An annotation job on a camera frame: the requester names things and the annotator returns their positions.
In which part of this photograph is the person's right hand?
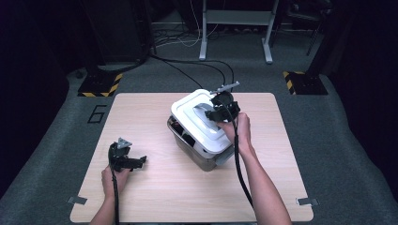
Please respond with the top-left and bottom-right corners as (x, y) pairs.
(216, 112), (253, 156)

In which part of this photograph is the thin black floor cable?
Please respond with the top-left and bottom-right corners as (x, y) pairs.
(149, 53), (236, 86)
(159, 57), (205, 90)

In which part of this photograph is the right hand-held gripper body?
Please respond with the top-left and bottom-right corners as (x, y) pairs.
(209, 82), (241, 123)

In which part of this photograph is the person's left hand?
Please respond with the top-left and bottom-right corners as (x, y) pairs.
(100, 170), (132, 202)

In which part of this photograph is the white lid with grey handle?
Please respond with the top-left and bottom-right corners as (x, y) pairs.
(170, 88), (234, 158)

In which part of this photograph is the left hand-held gripper black cable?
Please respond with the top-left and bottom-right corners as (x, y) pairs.
(107, 144), (121, 225)

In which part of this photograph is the grey metal table bracket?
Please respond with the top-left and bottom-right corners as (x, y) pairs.
(295, 197), (320, 206)
(67, 195), (88, 206)

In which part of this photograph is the tangle of floor cables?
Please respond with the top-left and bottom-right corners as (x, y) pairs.
(151, 27), (220, 49)

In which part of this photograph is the right hand-held gripper black cable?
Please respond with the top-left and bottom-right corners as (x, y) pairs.
(219, 101), (255, 209)

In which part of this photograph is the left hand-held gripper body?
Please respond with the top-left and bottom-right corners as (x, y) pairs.
(108, 137), (133, 173)

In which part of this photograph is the black metal stand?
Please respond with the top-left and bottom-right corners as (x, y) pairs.
(283, 0), (334, 76)

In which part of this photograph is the hand-held gripper black cable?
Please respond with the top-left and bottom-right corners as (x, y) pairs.
(107, 144), (121, 225)
(219, 101), (255, 209)

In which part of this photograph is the black yellow striped base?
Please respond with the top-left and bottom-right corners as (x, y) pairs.
(283, 70), (329, 96)
(77, 72), (124, 98)

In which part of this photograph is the grey metal container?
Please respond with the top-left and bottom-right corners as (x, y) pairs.
(166, 115), (236, 173)

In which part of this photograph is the thick black floor cable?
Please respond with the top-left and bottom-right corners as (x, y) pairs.
(97, 31), (156, 74)

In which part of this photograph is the white metal stand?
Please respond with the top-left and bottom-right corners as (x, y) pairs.
(198, 0), (281, 65)

